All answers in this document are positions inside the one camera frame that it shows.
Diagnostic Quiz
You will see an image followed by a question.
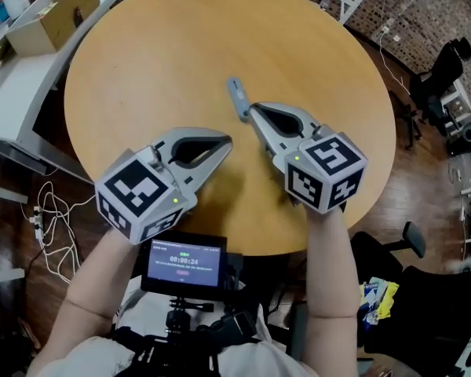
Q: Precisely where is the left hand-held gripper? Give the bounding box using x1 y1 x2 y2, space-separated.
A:
94 126 234 246

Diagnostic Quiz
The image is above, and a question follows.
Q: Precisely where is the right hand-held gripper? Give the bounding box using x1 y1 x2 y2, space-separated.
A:
249 102 369 214

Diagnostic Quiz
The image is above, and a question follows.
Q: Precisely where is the blue and white snack packet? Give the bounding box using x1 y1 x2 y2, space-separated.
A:
367 276 382 309

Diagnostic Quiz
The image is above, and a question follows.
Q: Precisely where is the person's right forearm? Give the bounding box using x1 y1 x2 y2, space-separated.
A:
304 206 363 377

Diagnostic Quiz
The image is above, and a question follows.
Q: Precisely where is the person's left forearm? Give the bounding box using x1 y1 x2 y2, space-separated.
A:
25 228 143 377

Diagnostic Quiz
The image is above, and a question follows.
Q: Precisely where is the round wooden table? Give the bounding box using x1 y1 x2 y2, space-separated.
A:
64 0 397 257

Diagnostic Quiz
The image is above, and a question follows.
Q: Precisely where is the black chest monitor screen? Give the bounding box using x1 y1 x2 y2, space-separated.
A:
140 229 228 302

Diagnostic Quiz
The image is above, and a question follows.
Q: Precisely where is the white power strip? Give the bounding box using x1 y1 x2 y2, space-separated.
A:
30 205 47 243

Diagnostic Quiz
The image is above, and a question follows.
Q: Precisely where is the white cabinet desk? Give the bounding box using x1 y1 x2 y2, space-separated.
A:
0 0 137 184

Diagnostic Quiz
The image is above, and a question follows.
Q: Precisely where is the cardboard box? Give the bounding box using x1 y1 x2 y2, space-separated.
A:
4 0 102 57

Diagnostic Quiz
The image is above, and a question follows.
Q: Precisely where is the person's white shirt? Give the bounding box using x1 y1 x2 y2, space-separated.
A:
42 276 312 377

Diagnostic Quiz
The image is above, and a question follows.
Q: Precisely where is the black mesh office chair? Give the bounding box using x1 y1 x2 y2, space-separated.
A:
351 221 471 377

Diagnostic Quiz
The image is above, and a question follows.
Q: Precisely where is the white wall charger cable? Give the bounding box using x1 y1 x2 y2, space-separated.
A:
378 24 412 96

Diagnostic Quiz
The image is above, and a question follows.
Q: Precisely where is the white floor cable tangle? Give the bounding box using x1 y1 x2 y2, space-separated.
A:
19 181 98 285

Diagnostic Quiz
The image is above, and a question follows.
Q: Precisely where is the black chest harness mount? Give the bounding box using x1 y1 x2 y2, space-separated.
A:
109 296 268 377

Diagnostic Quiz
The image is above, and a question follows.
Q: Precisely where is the white metal rack frame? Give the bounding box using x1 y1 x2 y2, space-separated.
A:
0 181 28 286

